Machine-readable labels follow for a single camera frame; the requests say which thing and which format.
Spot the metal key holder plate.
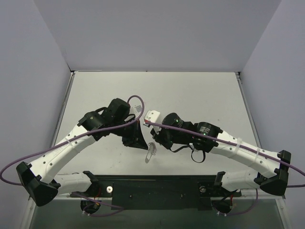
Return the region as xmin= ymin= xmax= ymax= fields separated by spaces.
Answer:
xmin=145 ymin=142 xmax=157 ymax=164

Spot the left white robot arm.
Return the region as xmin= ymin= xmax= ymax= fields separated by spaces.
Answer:
xmin=16 ymin=98 xmax=148 ymax=207

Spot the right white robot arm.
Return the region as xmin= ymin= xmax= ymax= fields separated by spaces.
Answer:
xmin=144 ymin=113 xmax=291 ymax=196

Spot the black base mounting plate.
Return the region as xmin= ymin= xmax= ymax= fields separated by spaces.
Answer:
xmin=71 ymin=174 xmax=231 ymax=210

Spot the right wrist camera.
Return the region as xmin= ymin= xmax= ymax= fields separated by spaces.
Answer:
xmin=143 ymin=110 xmax=162 ymax=127

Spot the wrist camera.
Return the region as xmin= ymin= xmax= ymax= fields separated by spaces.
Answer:
xmin=143 ymin=110 xmax=162 ymax=127
xmin=130 ymin=105 xmax=142 ymax=115

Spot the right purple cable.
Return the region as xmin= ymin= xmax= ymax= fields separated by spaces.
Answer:
xmin=147 ymin=123 xmax=305 ymax=217

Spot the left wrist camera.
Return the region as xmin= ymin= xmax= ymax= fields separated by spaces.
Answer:
xmin=130 ymin=105 xmax=142 ymax=115

